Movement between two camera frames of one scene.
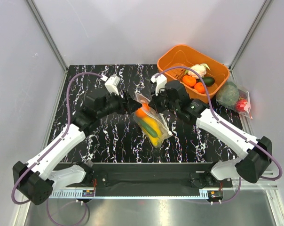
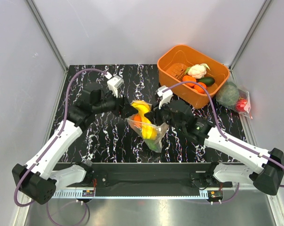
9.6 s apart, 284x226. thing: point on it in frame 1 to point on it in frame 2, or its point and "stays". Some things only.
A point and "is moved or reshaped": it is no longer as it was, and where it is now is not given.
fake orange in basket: (189, 80) stays
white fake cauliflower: (201, 69) stays
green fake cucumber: (149, 129) to (152, 144)
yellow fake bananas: (155, 125) is moved or reshaped
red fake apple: (240, 104) stays
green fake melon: (227, 95) stays
